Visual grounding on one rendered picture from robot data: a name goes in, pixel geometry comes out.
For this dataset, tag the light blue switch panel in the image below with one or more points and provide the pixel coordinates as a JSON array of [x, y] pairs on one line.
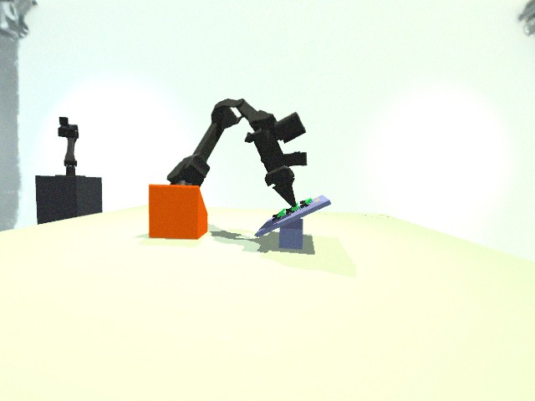
[[291, 226]]

